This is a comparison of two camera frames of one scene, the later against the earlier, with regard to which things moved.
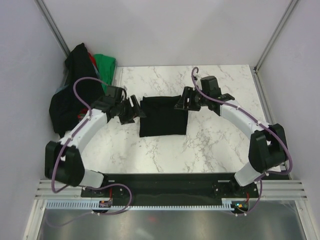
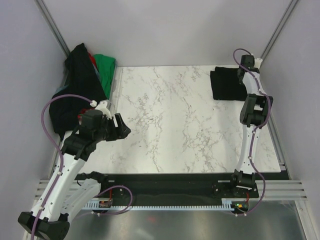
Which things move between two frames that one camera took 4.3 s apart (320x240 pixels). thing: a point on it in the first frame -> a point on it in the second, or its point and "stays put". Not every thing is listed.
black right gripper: (190, 92) -> (241, 83)
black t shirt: (162, 118) -> (226, 85)
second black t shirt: (65, 108) stays put
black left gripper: (131, 115) -> (120, 132)
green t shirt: (106, 66) stays put
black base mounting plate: (170, 189) stays put
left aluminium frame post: (53, 26) stays put
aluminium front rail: (269, 190) stays put
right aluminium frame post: (254, 69) stays put
